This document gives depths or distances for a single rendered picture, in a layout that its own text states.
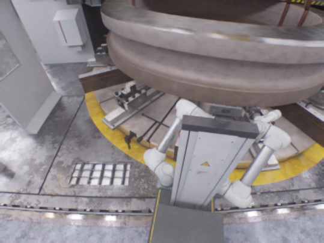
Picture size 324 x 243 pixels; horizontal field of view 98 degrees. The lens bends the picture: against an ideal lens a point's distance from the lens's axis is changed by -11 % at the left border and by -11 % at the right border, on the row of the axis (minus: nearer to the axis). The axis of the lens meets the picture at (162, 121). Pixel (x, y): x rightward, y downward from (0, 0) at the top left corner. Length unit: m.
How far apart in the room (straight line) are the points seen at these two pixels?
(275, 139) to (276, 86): 1.21
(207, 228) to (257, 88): 1.78
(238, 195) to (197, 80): 1.45
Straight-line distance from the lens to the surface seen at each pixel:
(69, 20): 5.14
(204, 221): 1.51
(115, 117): 2.70
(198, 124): 0.70
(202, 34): 1.93
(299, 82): 2.92
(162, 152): 1.54
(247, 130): 0.76
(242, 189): 1.54
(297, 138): 3.37
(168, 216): 1.48
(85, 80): 3.56
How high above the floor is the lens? 2.29
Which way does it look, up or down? 47 degrees down
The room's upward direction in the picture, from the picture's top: straight up
